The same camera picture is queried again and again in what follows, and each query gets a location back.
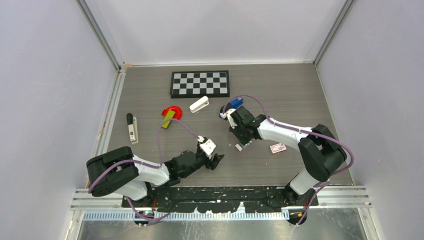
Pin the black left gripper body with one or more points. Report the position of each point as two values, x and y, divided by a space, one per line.
200 160

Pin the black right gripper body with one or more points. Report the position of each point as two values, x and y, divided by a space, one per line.
238 132

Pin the blue stapler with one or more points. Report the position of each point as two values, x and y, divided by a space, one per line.
234 104

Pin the black and white stapler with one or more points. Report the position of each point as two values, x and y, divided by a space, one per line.
132 128

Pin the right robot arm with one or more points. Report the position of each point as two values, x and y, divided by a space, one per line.
319 151

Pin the red white staple box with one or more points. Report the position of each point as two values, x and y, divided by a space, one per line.
277 148

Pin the red arch toy block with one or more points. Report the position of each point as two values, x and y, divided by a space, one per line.
177 109

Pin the green lego brick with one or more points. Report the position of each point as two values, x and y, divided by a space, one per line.
168 119

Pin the checkerboard calibration board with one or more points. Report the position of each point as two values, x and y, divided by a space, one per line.
197 84

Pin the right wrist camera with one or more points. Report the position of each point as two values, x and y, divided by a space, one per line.
227 116

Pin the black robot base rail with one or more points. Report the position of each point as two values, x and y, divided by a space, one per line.
254 199

